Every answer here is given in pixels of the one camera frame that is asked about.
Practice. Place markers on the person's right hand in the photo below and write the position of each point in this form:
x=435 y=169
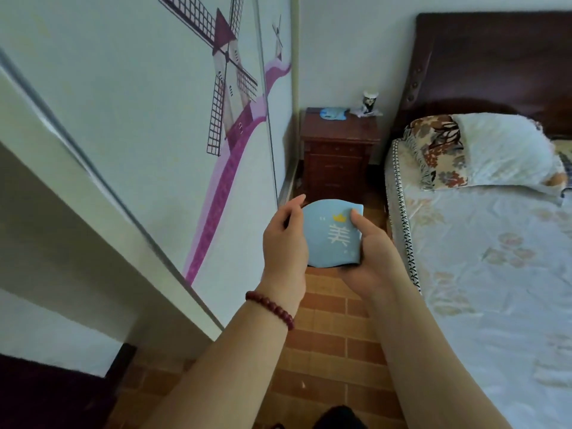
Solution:
x=380 y=263

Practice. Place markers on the person's left hand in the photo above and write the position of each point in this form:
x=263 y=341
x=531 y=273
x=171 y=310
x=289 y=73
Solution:
x=286 y=259

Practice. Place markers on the light blue eye mask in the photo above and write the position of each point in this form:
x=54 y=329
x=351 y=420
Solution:
x=330 y=236

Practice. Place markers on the person's right forearm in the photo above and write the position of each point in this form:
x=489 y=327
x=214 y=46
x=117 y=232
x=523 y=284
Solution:
x=429 y=366

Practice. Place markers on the person's left forearm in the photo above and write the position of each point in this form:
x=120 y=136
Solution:
x=223 y=375

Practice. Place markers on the dark wooden nightstand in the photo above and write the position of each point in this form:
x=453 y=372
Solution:
x=337 y=160

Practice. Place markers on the person's dark trouser leg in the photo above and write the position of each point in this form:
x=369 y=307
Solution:
x=339 y=419

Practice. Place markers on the white quilted mattress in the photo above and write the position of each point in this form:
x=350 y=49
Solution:
x=491 y=285

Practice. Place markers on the small blue cloth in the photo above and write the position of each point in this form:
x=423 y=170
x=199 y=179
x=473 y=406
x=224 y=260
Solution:
x=333 y=113

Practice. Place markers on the paper drink cup with straw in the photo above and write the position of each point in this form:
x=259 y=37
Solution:
x=370 y=102

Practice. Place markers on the floral pillow with white towel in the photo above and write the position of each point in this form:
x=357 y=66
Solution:
x=505 y=147

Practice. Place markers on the dark wooden headboard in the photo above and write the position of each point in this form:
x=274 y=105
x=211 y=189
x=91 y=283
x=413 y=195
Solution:
x=491 y=62

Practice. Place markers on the white sliding door wardrobe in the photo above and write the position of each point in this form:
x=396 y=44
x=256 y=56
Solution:
x=111 y=107

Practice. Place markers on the dark wooden door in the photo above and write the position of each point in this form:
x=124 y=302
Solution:
x=44 y=397

